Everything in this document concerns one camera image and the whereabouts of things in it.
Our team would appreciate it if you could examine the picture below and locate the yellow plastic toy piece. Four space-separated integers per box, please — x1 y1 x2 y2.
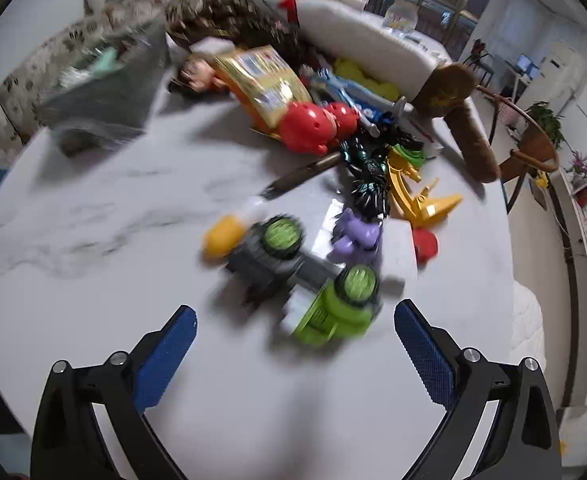
387 150 464 228

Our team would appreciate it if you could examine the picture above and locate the floral patterned sofa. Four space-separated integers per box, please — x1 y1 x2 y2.
0 0 201 169

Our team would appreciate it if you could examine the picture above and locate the cream orange doll head toy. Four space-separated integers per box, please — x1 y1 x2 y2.
202 196 267 260

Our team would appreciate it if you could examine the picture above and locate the white fluffy stool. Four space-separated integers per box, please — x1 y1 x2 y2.
509 281 546 368

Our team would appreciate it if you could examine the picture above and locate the green round toy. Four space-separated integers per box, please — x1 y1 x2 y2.
393 144 426 169

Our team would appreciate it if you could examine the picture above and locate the green potted plant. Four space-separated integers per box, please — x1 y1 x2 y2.
527 101 565 150

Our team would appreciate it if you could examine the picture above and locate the wooden armchair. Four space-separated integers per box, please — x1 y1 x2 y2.
475 84 561 214

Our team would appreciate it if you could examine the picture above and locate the white red flat box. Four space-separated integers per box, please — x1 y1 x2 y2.
402 112 443 159

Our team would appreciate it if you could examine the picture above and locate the green toy truck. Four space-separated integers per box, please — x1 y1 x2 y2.
226 214 382 348

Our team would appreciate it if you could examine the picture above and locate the long white tv cabinet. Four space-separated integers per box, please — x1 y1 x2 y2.
549 170 587 408

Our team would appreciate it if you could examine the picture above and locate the small red toy apple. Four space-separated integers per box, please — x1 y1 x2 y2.
413 228 439 266

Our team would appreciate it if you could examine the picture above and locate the yellow snack bag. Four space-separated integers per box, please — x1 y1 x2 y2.
213 46 312 134

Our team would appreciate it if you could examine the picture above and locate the blue white toothpaste tube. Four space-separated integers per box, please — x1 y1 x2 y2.
307 68 407 138

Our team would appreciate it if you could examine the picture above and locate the grey trash bag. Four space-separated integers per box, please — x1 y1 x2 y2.
37 18 170 157

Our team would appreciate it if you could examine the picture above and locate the white and brown plush knife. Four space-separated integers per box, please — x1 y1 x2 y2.
254 0 501 183

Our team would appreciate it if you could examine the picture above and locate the red wind-up toy figure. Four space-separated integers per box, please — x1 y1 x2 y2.
277 102 359 156

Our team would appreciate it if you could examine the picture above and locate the purple toy figure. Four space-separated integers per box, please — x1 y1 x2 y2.
328 208 382 264

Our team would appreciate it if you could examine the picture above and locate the dark pen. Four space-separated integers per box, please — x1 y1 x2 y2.
260 152 342 200

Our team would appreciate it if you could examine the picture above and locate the black teal action figure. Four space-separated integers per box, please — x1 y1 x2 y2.
340 133 390 221

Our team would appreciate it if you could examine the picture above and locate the white foam block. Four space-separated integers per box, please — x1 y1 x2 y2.
380 218 417 282

